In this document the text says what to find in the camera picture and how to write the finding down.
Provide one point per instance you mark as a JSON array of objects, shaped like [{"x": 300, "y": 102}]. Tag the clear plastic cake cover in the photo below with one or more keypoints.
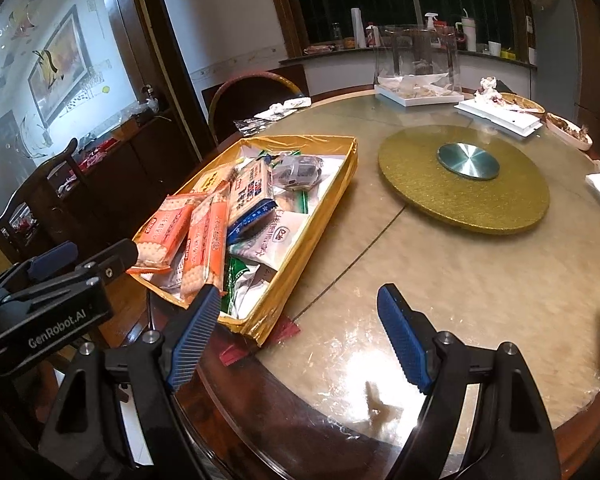
[{"x": 415, "y": 50}]

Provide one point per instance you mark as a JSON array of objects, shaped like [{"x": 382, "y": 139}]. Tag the white bowl with scraps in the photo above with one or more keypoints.
[{"x": 570, "y": 132}]

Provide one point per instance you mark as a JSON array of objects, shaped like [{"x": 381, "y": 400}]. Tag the round metal disc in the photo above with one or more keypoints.
[{"x": 467, "y": 160}]

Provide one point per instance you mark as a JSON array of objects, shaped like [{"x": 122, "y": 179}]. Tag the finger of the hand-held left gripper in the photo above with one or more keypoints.
[
  {"x": 115, "y": 260},
  {"x": 55, "y": 260}
]

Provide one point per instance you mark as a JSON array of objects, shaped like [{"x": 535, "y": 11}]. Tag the blue cracker packet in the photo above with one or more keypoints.
[{"x": 252, "y": 195}]

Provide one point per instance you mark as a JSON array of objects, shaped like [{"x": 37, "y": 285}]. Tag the red paper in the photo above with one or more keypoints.
[{"x": 280, "y": 332}]

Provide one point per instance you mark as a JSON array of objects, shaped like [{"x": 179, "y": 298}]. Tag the white spray bottle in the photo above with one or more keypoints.
[{"x": 431, "y": 21}]

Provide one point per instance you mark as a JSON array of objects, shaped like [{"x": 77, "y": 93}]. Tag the small yellow container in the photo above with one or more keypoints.
[{"x": 507, "y": 53}]

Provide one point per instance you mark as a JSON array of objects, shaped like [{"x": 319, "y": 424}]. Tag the grey refrigerator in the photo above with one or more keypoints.
[{"x": 552, "y": 45}]

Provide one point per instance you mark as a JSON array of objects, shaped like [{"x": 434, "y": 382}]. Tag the framed wall picture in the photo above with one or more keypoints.
[{"x": 57, "y": 67}]

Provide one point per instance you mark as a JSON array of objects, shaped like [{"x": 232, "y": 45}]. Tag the dark wooden sideboard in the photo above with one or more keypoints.
[{"x": 140, "y": 170}]

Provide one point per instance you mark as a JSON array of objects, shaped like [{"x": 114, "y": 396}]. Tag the gold glitter turntable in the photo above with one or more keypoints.
[{"x": 430, "y": 195}]

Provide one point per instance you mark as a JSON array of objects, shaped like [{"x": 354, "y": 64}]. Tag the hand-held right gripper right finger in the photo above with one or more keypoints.
[{"x": 402, "y": 340}]

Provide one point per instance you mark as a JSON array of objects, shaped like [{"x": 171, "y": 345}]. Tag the white tumbler with straw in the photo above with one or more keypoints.
[{"x": 468, "y": 32}]

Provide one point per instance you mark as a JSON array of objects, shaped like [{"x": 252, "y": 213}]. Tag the crumpled white tissue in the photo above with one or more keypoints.
[{"x": 290, "y": 106}]

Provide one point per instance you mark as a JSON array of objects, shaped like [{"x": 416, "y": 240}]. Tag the dark wooden chair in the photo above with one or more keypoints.
[{"x": 35, "y": 195}]

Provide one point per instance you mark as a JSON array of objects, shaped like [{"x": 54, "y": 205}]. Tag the small green snack packet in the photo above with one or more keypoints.
[{"x": 280, "y": 154}]

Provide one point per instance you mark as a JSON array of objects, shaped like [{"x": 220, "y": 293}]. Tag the white rectangular tray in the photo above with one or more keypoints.
[{"x": 495, "y": 115}]

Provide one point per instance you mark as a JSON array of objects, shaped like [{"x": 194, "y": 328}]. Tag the white paper roll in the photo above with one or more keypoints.
[{"x": 357, "y": 27}]

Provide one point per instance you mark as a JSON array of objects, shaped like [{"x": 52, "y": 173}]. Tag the crumpled tissue pile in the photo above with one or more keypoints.
[{"x": 487, "y": 87}]

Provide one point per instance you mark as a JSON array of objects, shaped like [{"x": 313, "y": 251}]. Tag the clear plastic wrap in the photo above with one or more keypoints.
[{"x": 250, "y": 126}]

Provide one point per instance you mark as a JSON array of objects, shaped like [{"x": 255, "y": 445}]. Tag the gold cardboard box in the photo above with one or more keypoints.
[{"x": 310, "y": 245}]

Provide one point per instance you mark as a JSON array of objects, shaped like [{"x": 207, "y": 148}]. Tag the white snack packet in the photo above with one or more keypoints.
[{"x": 275, "y": 237}]

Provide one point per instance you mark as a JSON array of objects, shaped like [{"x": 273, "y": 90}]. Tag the white cup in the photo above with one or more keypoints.
[{"x": 495, "y": 48}]

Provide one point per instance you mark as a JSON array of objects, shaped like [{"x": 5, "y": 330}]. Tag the dark grey snack packet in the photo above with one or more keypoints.
[{"x": 297, "y": 170}]

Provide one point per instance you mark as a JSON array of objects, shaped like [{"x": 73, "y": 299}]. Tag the white bottle red label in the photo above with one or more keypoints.
[{"x": 372, "y": 36}]

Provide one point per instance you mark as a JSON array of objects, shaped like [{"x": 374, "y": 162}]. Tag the orange cracker packet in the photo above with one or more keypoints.
[
  {"x": 207, "y": 240},
  {"x": 167, "y": 230}
]

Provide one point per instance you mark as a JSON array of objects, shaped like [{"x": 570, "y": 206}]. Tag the rattan rim chair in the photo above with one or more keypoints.
[{"x": 250, "y": 105}]

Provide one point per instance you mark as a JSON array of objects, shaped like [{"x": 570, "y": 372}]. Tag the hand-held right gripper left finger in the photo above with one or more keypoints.
[{"x": 195, "y": 340}]

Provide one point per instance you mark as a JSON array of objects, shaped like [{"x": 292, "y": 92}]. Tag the wicker basket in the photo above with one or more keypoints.
[{"x": 527, "y": 102}]

